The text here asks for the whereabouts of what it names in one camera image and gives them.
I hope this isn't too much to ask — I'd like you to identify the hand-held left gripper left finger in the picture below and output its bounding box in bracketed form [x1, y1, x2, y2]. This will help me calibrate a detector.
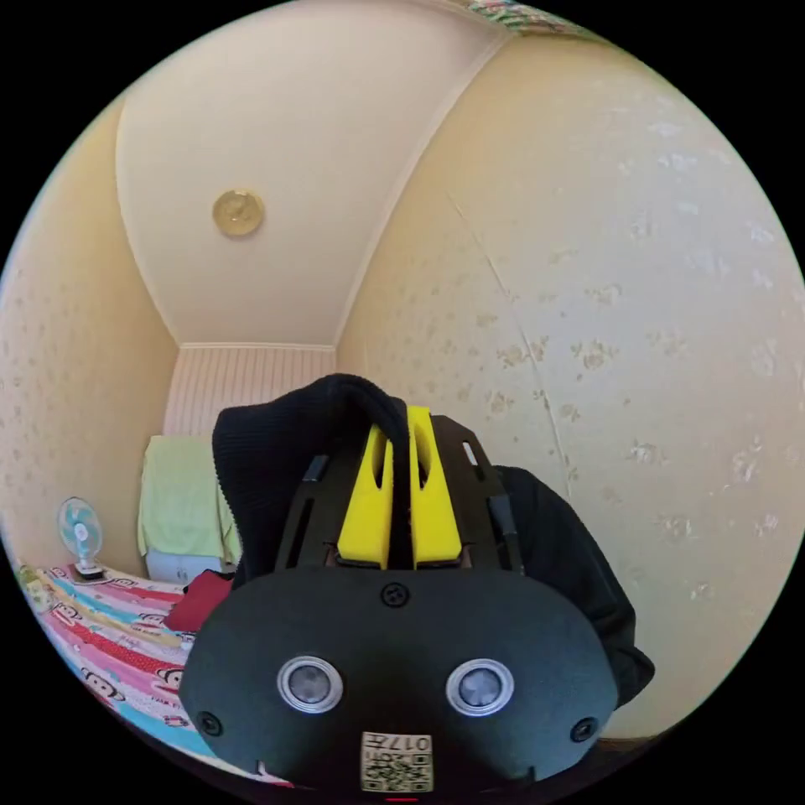
[336, 424, 395, 571]

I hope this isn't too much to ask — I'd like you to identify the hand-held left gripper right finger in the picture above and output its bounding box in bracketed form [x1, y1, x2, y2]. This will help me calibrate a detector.
[406, 405, 462, 565]

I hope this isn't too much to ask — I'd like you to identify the black long sleeve shirt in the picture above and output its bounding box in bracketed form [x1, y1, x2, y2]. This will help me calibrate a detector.
[210, 372, 657, 709]

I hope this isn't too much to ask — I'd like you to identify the red garment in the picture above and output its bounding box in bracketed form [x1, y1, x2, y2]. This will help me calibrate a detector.
[164, 569, 236, 634]

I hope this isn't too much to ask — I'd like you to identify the cupboard with green cloth cover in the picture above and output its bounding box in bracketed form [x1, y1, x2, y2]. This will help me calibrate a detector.
[137, 434, 243, 584]

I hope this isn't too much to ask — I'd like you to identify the bed with striped printed sheet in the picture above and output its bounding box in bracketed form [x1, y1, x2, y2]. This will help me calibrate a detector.
[17, 563, 297, 788]

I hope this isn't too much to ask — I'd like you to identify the small white desk fan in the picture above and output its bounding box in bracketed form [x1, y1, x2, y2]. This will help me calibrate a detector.
[57, 496, 106, 581]

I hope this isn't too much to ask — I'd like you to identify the round ceiling lamp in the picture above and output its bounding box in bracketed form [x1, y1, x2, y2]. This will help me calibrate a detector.
[211, 186, 266, 239]

